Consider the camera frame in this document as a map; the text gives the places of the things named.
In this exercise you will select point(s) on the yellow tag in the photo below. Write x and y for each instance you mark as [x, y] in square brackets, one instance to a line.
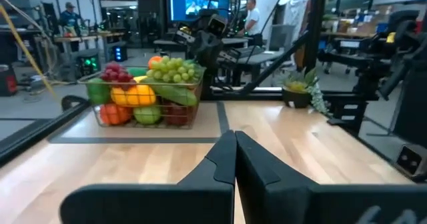
[391, 37]

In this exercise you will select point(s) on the dark red grape bunch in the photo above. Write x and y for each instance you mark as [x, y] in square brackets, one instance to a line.
[115, 72]

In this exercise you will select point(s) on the green cucumber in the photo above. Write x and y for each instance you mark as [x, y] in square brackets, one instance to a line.
[177, 95]

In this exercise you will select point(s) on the wooden workbench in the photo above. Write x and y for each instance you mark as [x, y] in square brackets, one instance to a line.
[86, 36]

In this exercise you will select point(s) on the black aluminium table frame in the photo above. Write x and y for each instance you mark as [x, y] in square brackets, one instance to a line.
[20, 137]

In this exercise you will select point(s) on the black case with red light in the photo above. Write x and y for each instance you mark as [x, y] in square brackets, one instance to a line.
[8, 80]

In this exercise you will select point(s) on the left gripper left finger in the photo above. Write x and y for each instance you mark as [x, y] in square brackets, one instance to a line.
[150, 204]

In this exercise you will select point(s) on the black computer with blue lights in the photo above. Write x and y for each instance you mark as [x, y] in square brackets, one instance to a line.
[119, 53]

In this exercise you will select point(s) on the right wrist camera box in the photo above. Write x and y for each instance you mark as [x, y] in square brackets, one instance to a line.
[217, 24]

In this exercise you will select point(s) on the green grape bunch with leaf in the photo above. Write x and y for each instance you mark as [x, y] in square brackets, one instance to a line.
[173, 70]

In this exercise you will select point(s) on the black computer tower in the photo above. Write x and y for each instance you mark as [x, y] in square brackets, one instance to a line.
[80, 55]

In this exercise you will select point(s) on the black two-lens camera box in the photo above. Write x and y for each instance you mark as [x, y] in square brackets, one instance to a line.
[412, 160]

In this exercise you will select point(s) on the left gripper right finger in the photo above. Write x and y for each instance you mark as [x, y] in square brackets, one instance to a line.
[283, 197]

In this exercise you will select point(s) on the dark red apple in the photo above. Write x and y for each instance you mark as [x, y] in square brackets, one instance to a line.
[178, 114]

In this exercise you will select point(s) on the green leafy vegetable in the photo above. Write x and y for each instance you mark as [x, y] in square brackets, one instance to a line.
[297, 97]

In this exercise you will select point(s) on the person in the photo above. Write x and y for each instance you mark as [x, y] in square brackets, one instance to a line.
[70, 20]
[253, 20]

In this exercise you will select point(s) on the orange red pepper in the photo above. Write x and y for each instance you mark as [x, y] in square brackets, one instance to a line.
[115, 114]

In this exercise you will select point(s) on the large blue display screen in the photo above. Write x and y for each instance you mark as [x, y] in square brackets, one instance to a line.
[193, 0]

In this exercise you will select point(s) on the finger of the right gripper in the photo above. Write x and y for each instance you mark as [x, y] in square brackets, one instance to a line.
[214, 55]
[202, 55]

